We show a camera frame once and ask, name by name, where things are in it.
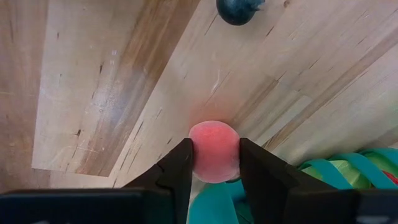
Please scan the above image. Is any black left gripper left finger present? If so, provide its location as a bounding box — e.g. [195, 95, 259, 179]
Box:
[123, 138, 195, 224]

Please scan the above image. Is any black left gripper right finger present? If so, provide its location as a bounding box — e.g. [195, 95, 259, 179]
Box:
[239, 138, 355, 224]

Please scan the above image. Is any pink peach toy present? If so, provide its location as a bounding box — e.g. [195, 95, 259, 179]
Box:
[188, 120, 242, 184]

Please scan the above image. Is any teal plastic slotted basket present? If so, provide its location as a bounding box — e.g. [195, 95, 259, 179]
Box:
[186, 147, 398, 224]

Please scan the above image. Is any dark blueberry toy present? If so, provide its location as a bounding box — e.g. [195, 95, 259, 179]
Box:
[216, 0, 267, 26]

